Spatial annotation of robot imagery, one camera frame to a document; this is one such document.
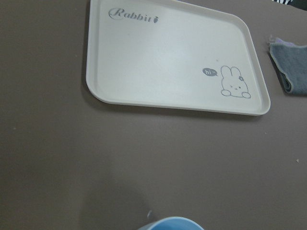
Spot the cream rabbit tray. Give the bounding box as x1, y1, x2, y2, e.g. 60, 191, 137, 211
86, 0, 271, 115

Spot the grey folded cloth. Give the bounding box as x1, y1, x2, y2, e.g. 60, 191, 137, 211
269, 37, 307, 96

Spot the light blue plastic cup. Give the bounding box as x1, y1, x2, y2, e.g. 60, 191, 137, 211
138, 217, 204, 230

